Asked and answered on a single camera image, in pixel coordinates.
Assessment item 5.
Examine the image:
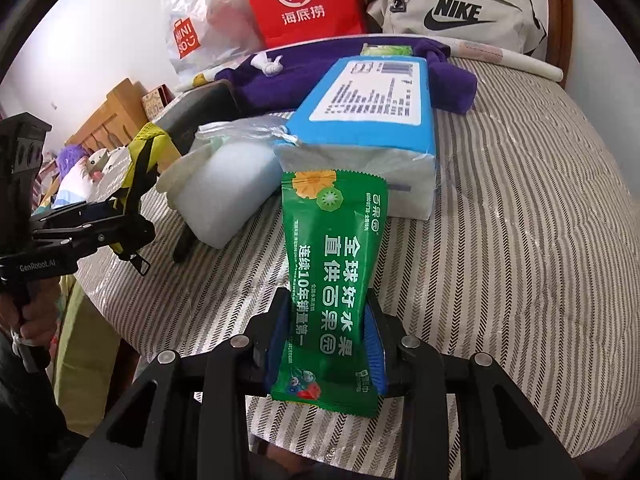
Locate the purple white plush toy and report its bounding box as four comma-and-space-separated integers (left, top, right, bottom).
52, 144, 125, 209

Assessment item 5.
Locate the person's left hand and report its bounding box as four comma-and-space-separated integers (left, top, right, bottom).
0, 278, 61, 348

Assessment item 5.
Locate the clear plastic bag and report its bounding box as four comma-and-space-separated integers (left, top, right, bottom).
192, 114, 298, 150

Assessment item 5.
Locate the blue tissue pack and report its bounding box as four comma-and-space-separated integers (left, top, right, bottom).
274, 55, 440, 222

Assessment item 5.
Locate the patterned book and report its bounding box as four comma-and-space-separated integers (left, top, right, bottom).
141, 84, 174, 122

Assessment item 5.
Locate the small green white packet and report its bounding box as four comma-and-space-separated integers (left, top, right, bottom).
360, 44, 412, 56

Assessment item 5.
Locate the white sponge block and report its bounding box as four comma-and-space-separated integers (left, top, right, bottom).
175, 140, 282, 249

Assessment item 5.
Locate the green fruit snack packet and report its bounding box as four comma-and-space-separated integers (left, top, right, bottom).
271, 169, 388, 418

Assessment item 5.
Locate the purple towel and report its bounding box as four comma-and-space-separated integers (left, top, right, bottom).
215, 39, 477, 126

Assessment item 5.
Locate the dark green tea box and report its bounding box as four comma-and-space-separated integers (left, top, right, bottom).
152, 80, 241, 155

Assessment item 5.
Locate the striped bed quilt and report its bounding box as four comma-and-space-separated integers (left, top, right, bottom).
77, 60, 639, 455

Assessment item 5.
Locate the yellow black pouch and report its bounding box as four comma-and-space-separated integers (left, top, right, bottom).
106, 120, 184, 256

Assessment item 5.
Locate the wooden headboard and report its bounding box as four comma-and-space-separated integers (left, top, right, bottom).
64, 78, 148, 153

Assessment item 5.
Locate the white tissue wad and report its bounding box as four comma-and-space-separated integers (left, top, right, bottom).
250, 52, 283, 77

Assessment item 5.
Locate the beige Nike bag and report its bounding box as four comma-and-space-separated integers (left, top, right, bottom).
368, 0, 547, 54

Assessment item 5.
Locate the white Miniso plastic bag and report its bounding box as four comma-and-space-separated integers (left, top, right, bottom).
162, 0, 264, 84

